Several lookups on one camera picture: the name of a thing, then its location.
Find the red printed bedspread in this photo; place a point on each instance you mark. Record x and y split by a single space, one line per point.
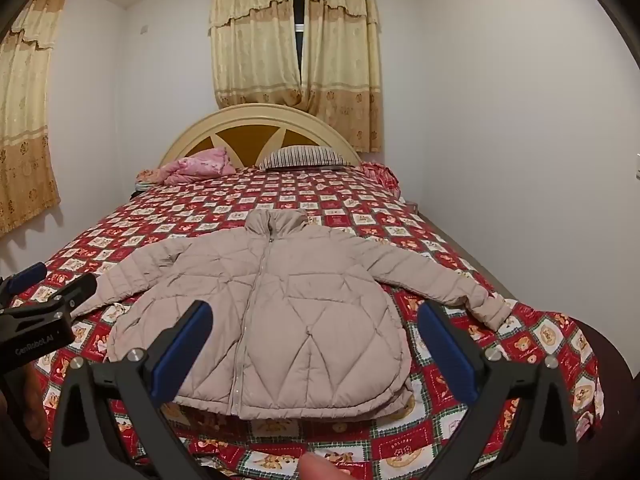
200 205

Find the cream window curtain panel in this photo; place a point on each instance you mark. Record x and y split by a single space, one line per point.
250 50
340 60

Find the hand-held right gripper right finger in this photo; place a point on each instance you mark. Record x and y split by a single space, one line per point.
445 350

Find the dark cloth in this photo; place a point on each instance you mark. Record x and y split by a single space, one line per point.
137 191

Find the dark wooden bed frame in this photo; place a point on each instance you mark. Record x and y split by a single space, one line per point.
617 390

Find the dark window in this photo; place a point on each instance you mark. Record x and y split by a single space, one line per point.
299 35

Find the striped pillow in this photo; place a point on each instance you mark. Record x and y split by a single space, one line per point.
305 157

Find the red ruffled cloth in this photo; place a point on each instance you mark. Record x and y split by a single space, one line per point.
382 175

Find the white wall socket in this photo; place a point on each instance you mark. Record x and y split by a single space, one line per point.
636 165

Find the cream wooden headboard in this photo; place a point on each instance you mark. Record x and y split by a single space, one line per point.
200 130

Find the wide cream side curtain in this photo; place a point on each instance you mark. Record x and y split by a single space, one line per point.
25 110

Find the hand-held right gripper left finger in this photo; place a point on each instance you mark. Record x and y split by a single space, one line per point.
182 355

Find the beige puffer jacket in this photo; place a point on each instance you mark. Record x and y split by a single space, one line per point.
300 310

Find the pink blanket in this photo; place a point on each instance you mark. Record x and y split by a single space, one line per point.
200 165

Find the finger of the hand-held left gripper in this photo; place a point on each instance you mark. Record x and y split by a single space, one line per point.
77 290
27 275

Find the person's right hand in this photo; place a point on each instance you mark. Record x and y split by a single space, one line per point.
317 467

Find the person's left forearm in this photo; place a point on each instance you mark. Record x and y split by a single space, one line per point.
34 400

